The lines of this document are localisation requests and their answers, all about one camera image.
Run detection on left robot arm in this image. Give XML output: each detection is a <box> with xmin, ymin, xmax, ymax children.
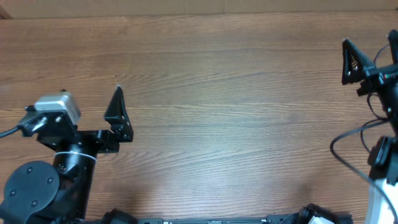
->
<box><xmin>1</xmin><ymin>86</ymin><xmax>134</xmax><ymax>223</ymax></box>

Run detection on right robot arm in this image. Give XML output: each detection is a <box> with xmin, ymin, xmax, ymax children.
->
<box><xmin>341</xmin><ymin>30</ymin><xmax>397</xmax><ymax>223</ymax></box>

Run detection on camera black cable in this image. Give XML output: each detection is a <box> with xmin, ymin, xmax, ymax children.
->
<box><xmin>330</xmin><ymin>119</ymin><xmax>398</xmax><ymax>215</ymax></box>
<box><xmin>0</xmin><ymin>105</ymin><xmax>47</xmax><ymax>139</ymax></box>

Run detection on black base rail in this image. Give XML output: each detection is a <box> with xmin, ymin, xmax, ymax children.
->
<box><xmin>138</xmin><ymin>213</ymin><xmax>297</xmax><ymax>224</ymax></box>

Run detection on left camera black cable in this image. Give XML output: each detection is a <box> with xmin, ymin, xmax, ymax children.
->
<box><xmin>0</xmin><ymin>105</ymin><xmax>47</xmax><ymax>139</ymax></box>

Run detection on right camera black cable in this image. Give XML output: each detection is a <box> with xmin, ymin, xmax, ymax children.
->
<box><xmin>330</xmin><ymin>119</ymin><xmax>398</xmax><ymax>215</ymax></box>

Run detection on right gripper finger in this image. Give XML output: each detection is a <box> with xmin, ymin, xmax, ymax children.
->
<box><xmin>341</xmin><ymin>38</ymin><xmax>375</xmax><ymax>85</ymax></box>
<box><xmin>387</xmin><ymin>29</ymin><xmax>398</xmax><ymax>65</ymax></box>

